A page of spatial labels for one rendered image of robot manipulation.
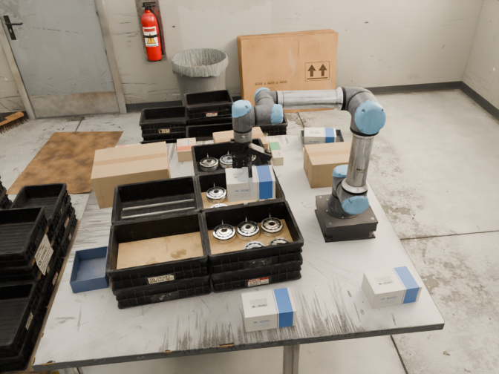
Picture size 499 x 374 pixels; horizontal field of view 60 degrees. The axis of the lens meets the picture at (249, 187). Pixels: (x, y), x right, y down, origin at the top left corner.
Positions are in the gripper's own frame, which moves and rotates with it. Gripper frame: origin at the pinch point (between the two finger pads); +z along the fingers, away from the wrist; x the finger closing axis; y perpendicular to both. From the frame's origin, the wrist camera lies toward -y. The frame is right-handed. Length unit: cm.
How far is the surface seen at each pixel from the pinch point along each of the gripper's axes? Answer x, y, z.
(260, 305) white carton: 41, 1, 32
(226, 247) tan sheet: 10.6, 12.7, 27.8
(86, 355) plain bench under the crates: 49, 69, 40
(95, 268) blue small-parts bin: 4, 74, 40
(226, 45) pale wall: -314, -4, 43
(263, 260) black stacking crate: 23.3, -2.6, 25.3
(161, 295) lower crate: 27, 41, 36
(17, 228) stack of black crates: -57, 136, 61
